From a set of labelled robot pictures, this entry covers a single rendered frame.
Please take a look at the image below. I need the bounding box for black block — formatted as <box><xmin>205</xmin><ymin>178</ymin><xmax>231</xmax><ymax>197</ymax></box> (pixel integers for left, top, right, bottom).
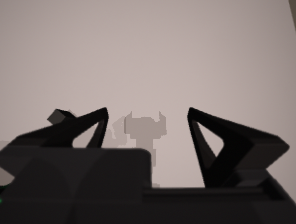
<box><xmin>47</xmin><ymin>109</ymin><xmax>76</xmax><ymax>125</ymax></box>

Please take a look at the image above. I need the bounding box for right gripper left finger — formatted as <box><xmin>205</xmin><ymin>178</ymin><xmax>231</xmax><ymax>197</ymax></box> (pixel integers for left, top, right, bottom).
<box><xmin>8</xmin><ymin>107</ymin><xmax>109</xmax><ymax>148</ymax></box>

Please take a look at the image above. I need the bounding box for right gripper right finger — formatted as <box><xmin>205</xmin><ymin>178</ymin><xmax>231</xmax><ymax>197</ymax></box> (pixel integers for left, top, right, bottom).
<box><xmin>187</xmin><ymin>107</ymin><xmax>290</xmax><ymax>187</ymax></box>

